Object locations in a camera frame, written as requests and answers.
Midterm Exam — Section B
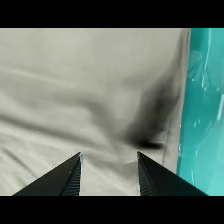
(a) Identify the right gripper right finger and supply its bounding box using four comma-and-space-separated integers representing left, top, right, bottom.
136, 150, 208, 197

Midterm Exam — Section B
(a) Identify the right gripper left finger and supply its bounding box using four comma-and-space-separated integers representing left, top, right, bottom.
13, 151, 83, 197

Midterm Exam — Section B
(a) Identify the light grey garment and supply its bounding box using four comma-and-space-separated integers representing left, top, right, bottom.
0, 27, 192, 197

